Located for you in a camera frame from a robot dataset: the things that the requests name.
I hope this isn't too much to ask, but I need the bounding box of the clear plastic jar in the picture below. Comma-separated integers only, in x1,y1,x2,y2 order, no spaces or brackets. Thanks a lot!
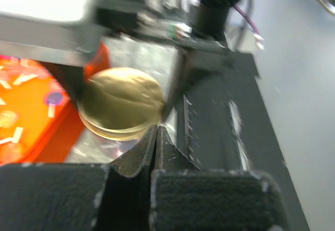
66,128,144,163

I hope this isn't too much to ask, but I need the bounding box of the gold round jar lid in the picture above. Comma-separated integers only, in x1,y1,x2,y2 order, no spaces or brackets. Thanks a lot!
77,67,164,141

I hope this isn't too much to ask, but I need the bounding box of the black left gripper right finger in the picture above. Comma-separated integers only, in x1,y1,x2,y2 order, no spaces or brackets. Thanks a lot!
154,127,202,230

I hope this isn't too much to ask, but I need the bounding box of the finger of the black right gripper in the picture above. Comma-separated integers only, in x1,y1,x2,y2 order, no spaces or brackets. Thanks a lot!
162,48,235,118

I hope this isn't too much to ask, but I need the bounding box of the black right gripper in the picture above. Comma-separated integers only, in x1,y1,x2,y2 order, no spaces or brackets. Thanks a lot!
1,0,227,105

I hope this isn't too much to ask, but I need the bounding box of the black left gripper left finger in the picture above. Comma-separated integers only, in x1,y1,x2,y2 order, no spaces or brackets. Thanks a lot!
109,126,158,230

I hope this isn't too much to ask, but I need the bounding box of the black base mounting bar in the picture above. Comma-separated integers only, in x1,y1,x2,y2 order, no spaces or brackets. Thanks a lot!
175,52,309,230

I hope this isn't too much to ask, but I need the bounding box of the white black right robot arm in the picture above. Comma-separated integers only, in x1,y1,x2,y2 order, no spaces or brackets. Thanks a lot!
1,0,239,120

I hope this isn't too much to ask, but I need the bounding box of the orange tray of candies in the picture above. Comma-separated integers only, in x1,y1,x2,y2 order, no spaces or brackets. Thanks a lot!
0,41,110,163

